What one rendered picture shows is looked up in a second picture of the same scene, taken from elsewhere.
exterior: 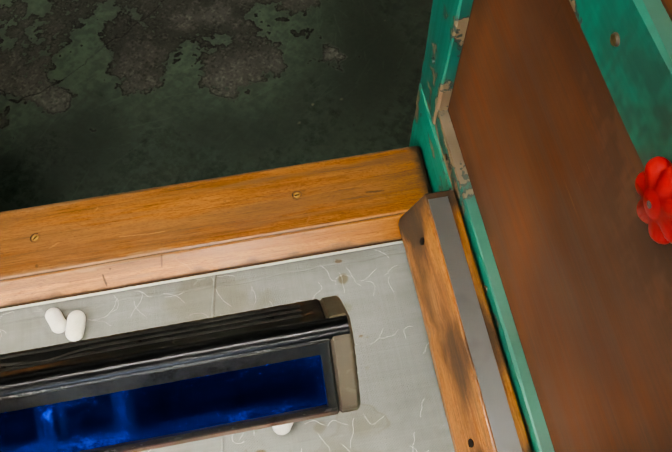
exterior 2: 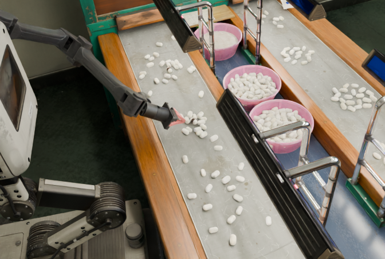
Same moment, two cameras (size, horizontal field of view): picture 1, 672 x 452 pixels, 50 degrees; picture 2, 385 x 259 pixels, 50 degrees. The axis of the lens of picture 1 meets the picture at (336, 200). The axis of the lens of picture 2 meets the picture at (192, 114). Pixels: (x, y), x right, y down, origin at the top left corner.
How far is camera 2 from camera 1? 2.03 m
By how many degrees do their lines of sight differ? 55
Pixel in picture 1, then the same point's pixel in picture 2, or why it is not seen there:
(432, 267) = (130, 18)
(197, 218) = (116, 59)
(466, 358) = (148, 11)
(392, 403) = (154, 35)
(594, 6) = not seen: outside the picture
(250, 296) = (133, 54)
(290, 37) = not seen: outside the picture
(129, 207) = (113, 69)
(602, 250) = not seen: outside the picture
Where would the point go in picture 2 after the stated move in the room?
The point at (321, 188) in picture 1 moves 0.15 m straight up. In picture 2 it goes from (108, 45) to (102, 20)
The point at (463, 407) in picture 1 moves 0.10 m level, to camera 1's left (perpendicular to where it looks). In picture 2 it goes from (156, 14) to (157, 23)
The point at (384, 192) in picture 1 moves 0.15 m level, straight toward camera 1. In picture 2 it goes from (109, 38) to (136, 36)
